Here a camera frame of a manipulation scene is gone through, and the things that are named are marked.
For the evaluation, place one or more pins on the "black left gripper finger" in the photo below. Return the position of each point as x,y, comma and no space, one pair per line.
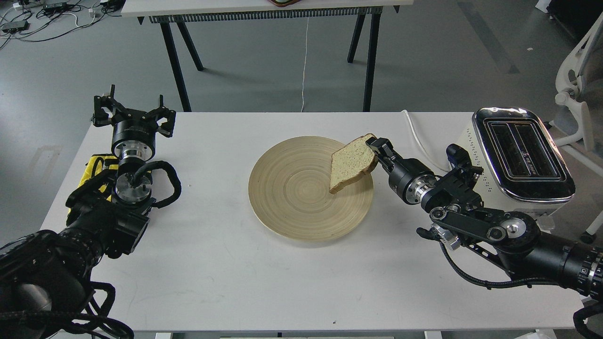
107,110
162,119

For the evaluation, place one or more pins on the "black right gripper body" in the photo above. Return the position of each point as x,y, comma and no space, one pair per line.
409,178

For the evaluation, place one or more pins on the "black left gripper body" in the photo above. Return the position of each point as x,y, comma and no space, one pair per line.
134,137

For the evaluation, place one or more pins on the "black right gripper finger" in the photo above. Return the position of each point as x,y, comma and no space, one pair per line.
386,154
376,146

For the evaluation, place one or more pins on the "slice of bread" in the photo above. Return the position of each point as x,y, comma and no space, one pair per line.
351,163

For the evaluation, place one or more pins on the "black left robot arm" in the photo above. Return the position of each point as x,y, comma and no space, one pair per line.
46,277

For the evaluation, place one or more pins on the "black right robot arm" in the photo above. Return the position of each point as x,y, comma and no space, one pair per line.
511,240

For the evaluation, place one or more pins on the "cream and chrome toaster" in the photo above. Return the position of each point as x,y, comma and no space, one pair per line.
523,169

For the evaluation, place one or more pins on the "round wooden plate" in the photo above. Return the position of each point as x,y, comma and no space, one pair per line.
289,192

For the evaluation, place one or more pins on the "white background table black legs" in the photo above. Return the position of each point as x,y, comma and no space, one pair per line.
180,12

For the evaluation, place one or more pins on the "brown object on background table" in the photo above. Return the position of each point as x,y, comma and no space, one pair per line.
283,3

